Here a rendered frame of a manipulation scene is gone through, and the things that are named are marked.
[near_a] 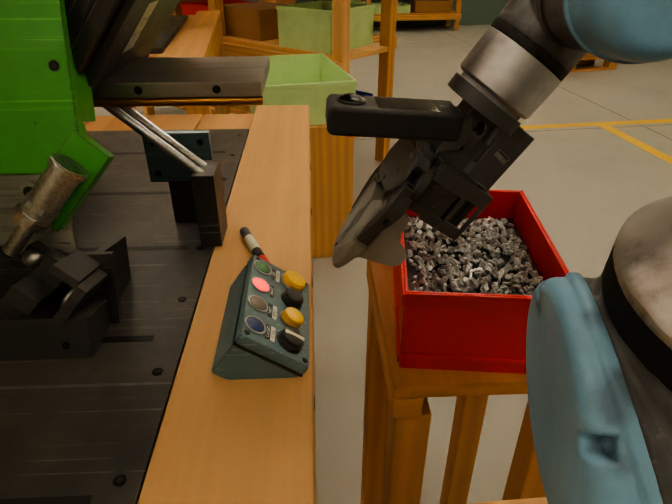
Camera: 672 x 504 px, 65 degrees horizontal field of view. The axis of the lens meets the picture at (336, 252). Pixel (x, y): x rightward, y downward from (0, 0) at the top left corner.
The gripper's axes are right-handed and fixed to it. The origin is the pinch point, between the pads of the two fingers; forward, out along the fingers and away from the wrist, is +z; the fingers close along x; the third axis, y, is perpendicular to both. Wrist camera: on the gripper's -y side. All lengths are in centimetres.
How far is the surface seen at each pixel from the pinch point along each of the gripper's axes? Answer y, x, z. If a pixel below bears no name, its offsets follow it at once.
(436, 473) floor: 83, 47, 65
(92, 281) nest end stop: -18.5, 1.9, 17.9
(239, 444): -1.2, -14.1, 14.1
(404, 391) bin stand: 19.7, 2.0, 12.9
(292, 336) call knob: 0.3, -4.4, 8.4
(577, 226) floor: 169, 189, 6
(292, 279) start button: 0.1, 5.7, 8.4
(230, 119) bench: -11, 89, 24
